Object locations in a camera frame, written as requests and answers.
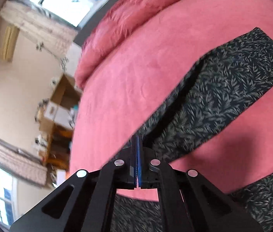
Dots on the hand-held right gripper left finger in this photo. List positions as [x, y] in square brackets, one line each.
[134, 165]

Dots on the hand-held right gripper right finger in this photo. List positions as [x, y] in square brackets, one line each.
[144, 170]

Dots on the dark leaf-print pants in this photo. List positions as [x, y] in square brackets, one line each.
[223, 89]

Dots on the wooden desk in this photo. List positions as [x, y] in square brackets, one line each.
[59, 135]

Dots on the pink bed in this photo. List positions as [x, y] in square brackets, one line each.
[138, 77]

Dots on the white drawer cabinet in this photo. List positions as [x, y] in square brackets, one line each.
[54, 111]

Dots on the wooden shelf unit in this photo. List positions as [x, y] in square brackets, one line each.
[62, 89]

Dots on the beige patterned curtain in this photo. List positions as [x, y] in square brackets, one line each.
[5, 157]
[37, 26]

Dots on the dark headboard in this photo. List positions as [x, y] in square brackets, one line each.
[83, 37]

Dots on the red duvet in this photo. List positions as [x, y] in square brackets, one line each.
[131, 12]

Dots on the cream air conditioner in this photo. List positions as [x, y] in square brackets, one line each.
[9, 43]

